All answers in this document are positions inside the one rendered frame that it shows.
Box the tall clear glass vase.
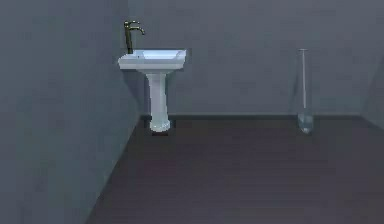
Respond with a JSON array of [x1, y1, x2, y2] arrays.
[[293, 48, 315, 135]]

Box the dark brass faucet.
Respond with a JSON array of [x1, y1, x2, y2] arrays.
[[123, 20, 146, 55]]

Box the white pedestal sink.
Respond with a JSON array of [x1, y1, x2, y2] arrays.
[[117, 49, 188, 133]]

